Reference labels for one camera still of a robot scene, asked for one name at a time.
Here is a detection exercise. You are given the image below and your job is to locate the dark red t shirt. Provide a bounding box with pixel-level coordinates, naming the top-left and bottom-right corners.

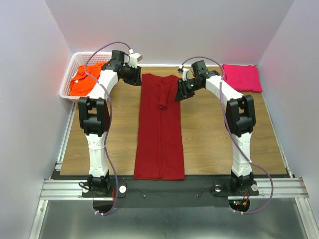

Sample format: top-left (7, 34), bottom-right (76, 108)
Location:
top-left (134, 73), bottom-right (185, 180)

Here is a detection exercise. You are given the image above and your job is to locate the white plastic laundry basket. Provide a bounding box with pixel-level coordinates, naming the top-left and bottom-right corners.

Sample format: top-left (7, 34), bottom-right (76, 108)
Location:
top-left (59, 51), bottom-right (112, 102)

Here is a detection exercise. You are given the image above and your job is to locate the aluminium frame rail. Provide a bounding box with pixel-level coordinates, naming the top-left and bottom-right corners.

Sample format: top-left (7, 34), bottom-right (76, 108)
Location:
top-left (40, 178), bottom-right (309, 200)

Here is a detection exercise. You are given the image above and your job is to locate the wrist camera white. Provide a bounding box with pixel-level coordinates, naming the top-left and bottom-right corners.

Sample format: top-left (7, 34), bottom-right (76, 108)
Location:
top-left (178, 65), bottom-right (192, 81)
top-left (128, 49), bottom-right (143, 68)

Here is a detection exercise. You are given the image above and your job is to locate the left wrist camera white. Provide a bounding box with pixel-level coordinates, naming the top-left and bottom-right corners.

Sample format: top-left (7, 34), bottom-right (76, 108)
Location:
top-left (128, 49), bottom-right (143, 68)

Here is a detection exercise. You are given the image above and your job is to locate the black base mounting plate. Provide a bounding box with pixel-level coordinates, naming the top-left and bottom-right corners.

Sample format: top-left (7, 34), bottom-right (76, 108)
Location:
top-left (50, 175), bottom-right (259, 211)

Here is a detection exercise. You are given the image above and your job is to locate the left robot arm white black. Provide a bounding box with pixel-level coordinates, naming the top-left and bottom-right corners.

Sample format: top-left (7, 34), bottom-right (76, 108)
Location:
top-left (78, 50), bottom-right (142, 197)

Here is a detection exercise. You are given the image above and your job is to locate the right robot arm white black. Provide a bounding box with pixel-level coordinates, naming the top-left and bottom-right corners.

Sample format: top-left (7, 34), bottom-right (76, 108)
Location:
top-left (175, 60), bottom-right (256, 194)

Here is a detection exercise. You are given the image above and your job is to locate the orange t shirt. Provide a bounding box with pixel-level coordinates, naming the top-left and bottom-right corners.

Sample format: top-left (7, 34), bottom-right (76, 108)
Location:
top-left (69, 61), bottom-right (107, 97)

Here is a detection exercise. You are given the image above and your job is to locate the folded pink t shirt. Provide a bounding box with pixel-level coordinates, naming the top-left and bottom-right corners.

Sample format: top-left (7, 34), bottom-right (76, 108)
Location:
top-left (222, 64), bottom-right (263, 93)

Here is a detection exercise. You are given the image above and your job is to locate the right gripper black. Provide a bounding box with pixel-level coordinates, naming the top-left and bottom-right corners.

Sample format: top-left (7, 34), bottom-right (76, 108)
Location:
top-left (174, 78), bottom-right (203, 102)

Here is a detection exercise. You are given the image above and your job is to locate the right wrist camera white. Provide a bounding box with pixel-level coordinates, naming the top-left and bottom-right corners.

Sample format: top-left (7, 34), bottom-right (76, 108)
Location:
top-left (178, 65), bottom-right (192, 81)

